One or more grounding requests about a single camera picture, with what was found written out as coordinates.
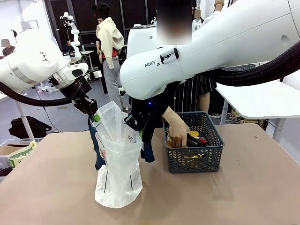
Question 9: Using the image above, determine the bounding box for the brown yellow snack package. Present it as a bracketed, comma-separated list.
[166, 136, 183, 149]

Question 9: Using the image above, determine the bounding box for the red black hand tool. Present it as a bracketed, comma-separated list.
[187, 134, 209, 148]

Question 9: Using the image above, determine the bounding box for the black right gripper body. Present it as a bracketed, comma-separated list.
[123, 97, 163, 132]

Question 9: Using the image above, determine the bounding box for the green printed paper sack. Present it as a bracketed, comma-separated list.
[8, 140, 38, 169]

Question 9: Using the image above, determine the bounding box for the white table with pole leg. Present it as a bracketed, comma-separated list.
[0, 92, 36, 142]

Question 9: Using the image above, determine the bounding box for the gray plastic lattice basket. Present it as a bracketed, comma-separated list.
[162, 111, 225, 174]

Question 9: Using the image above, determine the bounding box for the mannequin with cream jacket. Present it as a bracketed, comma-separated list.
[91, 1, 125, 111]

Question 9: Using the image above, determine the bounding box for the translucent printed shopping bag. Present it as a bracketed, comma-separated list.
[88, 100, 156, 209]

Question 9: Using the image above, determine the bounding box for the person's left forearm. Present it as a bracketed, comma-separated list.
[197, 92, 211, 113]

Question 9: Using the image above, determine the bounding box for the black left arm cable sleeve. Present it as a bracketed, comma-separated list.
[0, 81, 74, 107]

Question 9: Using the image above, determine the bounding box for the black duffel bag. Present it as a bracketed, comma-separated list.
[8, 116, 53, 139]

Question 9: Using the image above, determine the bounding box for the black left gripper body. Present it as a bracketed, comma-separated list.
[59, 76, 99, 116]

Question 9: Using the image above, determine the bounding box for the person in striped shirt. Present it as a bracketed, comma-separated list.
[156, 0, 218, 113]

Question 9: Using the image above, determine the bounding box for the seated person in brown shirt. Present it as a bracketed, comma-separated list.
[1, 38, 16, 57]

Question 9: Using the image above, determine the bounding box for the person's right hand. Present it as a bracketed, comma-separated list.
[162, 106, 191, 148]

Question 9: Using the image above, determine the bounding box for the white side table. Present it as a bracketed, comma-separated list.
[215, 69, 300, 141]

